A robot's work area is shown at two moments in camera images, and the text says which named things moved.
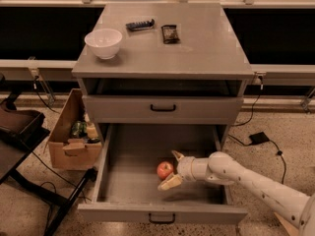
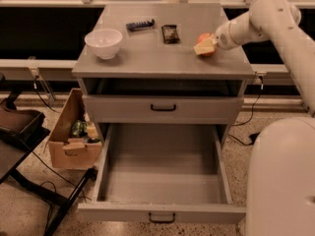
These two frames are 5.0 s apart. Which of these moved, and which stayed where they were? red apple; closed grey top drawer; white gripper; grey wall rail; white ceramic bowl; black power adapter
Moved: white gripper; red apple
Stayed: white ceramic bowl; closed grey top drawer; grey wall rail; black power adapter
